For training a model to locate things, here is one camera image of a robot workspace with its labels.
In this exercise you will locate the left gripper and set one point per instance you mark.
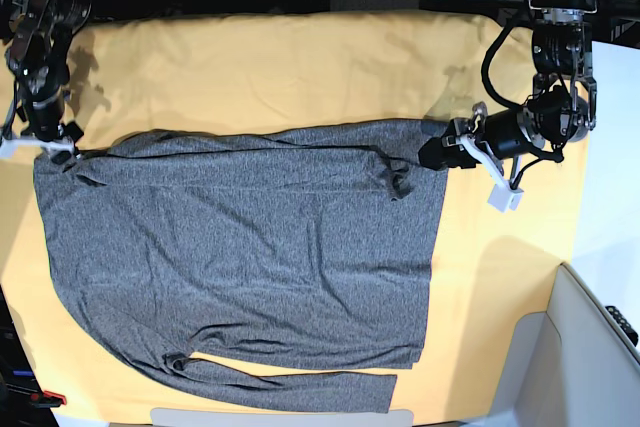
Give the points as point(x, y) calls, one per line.
point(504, 135)

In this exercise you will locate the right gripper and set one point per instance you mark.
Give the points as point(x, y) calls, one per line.
point(45, 122)

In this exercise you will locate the grey long-sleeve shirt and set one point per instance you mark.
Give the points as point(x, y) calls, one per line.
point(287, 271)

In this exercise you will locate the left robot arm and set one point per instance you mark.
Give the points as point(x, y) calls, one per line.
point(560, 110)

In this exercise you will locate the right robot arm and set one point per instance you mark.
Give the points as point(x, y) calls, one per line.
point(37, 59)

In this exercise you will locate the yellow table cloth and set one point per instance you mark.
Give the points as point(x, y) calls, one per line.
point(260, 74)

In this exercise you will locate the red-black clamp left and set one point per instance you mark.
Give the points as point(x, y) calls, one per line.
point(47, 399)

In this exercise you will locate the white plastic bin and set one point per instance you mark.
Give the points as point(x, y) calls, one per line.
point(570, 365)

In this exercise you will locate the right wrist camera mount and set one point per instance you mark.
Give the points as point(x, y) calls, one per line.
point(10, 144)

